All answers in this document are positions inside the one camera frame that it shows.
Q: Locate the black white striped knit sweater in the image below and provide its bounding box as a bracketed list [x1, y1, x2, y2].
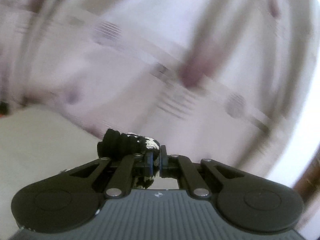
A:
[97, 128, 160, 189]

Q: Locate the brown wooden door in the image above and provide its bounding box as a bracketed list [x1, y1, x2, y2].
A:
[293, 151, 319, 205]

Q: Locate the pink leaf print curtain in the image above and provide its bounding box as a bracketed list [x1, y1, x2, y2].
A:
[1, 0, 319, 176]

